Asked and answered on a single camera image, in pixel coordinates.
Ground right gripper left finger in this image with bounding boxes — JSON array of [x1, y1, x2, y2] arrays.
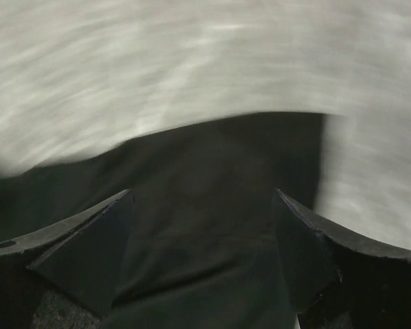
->
[[0, 190, 134, 328]]

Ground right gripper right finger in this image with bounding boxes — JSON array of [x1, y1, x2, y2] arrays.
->
[[272, 190, 411, 329]]

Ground black t shirt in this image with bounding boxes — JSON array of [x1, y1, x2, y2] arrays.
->
[[0, 112, 328, 328]]

